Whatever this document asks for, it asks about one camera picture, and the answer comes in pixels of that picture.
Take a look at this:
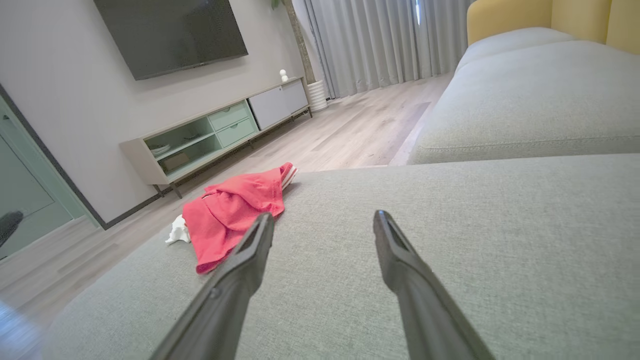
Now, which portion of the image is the beige and green television cabinet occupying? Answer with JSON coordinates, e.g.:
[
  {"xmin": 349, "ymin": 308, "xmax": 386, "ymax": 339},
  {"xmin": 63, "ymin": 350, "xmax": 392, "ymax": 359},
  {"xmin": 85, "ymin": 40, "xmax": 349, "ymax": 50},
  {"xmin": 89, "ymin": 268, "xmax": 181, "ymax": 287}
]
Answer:
[{"xmin": 118, "ymin": 76, "xmax": 314, "ymax": 200}]

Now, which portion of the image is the green leafy plant with trunk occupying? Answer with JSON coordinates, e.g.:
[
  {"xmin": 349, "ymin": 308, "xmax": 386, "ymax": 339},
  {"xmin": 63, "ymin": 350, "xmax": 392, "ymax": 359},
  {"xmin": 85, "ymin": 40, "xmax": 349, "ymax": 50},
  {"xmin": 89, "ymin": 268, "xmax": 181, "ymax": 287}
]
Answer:
[{"xmin": 270, "ymin": 0, "xmax": 317, "ymax": 86}]

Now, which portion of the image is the small grey sofa seat cushion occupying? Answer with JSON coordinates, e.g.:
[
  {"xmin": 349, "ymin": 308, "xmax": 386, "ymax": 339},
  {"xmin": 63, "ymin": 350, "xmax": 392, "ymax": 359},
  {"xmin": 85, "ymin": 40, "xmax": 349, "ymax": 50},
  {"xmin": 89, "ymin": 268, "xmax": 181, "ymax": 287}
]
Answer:
[{"xmin": 454, "ymin": 27, "xmax": 578, "ymax": 76}]

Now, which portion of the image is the large grey sofa seat cushion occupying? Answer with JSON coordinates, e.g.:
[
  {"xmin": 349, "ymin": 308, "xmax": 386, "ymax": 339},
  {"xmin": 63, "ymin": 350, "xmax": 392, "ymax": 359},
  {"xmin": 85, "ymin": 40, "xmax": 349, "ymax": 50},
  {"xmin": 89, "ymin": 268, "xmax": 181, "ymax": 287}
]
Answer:
[{"xmin": 42, "ymin": 152, "xmax": 640, "ymax": 360}]

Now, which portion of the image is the white ribbed plant pot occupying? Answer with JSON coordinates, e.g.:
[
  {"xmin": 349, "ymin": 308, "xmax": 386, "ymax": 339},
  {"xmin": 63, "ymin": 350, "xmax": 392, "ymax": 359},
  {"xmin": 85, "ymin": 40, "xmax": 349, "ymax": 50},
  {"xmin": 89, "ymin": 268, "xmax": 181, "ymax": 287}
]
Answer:
[{"xmin": 306, "ymin": 79, "xmax": 329, "ymax": 113}]

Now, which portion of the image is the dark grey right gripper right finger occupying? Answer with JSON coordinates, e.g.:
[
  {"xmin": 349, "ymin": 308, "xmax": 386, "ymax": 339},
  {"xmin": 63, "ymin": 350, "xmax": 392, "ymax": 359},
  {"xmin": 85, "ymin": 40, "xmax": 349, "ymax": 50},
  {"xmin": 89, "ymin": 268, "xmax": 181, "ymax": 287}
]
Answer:
[{"xmin": 373, "ymin": 210, "xmax": 497, "ymax": 360}]

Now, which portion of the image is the pale green cabinet drawer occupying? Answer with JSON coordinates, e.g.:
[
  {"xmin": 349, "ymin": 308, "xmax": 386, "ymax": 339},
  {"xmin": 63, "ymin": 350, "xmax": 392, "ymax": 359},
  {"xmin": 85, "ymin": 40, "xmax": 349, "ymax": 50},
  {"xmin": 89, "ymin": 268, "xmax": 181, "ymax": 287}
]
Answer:
[
  {"xmin": 215, "ymin": 116, "xmax": 259, "ymax": 149},
  {"xmin": 207, "ymin": 100, "xmax": 251, "ymax": 132}
]

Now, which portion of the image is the brown box in cabinet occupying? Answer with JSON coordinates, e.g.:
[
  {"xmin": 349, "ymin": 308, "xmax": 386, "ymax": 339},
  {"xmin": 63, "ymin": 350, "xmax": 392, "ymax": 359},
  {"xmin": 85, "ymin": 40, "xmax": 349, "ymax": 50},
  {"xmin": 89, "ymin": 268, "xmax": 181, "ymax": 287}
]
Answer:
[{"xmin": 158, "ymin": 152, "xmax": 192, "ymax": 174}]

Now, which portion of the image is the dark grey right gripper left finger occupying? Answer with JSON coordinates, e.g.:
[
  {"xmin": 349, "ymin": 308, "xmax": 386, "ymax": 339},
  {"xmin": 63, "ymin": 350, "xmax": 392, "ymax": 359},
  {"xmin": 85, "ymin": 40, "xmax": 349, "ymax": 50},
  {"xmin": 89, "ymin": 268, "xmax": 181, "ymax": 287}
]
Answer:
[{"xmin": 149, "ymin": 212, "xmax": 276, "ymax": 360}]

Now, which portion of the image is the pale green glass door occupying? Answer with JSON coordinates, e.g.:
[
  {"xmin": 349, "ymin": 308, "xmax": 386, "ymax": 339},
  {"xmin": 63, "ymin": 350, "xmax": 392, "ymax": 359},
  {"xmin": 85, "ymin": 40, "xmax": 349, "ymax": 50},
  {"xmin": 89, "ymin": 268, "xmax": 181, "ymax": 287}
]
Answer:
[{"xmin": 0, "ymin": 85, "xmax": 99, "ymax": 262}]

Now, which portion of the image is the white cabinet door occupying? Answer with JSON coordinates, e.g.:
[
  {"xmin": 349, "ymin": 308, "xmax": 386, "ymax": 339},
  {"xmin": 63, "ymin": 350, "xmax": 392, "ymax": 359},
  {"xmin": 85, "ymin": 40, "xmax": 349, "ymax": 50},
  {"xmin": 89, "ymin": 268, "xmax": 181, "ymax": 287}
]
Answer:
[{"xmin": 247, "ymin": 78, "xmax": 310, "ymax": 131}]

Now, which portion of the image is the grey sofa cushion with piping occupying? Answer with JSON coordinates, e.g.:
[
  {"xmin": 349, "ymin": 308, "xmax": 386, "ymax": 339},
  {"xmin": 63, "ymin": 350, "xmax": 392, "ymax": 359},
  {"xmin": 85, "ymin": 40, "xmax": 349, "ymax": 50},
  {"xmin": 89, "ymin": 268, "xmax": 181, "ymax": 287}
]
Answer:
[{"xmin": 406, "ymin": 40, "xmax": 640, "ymax": 166}]

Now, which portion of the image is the red and white sports jersey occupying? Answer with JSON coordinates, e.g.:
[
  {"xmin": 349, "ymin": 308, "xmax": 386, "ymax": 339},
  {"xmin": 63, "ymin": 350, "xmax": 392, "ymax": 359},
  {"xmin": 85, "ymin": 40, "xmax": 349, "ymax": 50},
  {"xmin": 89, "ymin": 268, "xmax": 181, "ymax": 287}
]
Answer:
[{"xmin": 165, "ymin": 161, "xmax": 300, "ymax": 275}]

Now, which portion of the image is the black flat screen television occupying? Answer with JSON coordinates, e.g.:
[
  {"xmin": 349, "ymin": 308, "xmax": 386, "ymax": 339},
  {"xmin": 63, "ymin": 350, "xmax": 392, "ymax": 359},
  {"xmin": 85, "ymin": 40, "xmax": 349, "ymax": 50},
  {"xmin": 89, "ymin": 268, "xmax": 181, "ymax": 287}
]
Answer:
[{"xmin": 93, "ymin": 0, "xmax": 249, "ymax": 81}]

